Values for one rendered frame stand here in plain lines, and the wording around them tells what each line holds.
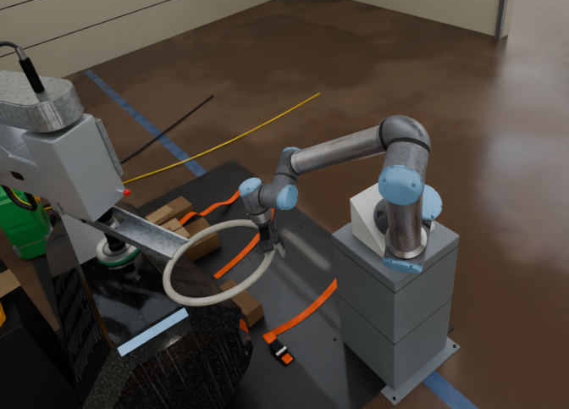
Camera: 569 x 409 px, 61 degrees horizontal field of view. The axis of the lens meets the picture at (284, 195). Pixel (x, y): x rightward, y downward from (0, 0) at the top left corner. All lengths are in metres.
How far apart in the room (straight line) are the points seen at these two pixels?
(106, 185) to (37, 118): 0.42
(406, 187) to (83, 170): 1.36
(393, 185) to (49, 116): 1.30
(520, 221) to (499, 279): 0.57
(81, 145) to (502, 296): 2.40
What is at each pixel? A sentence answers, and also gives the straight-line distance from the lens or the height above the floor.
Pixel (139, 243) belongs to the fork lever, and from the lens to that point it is 2.21.
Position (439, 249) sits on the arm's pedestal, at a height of 0.85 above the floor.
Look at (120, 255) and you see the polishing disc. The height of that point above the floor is 0.83.
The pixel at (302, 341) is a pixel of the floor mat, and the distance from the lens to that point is 2.88.
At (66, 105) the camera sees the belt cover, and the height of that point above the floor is 1.63.
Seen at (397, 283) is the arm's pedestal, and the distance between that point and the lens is 2.03.
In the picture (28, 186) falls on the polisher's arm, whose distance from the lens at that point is 2.50.
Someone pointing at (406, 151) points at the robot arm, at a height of 1.64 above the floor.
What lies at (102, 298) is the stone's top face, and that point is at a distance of 2.35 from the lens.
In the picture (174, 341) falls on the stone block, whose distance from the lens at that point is 2.15.
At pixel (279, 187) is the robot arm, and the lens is 1.73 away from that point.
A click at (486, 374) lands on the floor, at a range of 2.83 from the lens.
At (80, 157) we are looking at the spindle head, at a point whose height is 1.40.
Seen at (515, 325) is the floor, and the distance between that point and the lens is 3.04.
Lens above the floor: 2.39
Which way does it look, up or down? 39 degrees down
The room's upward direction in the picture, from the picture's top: 10 degrees counter-clockwise
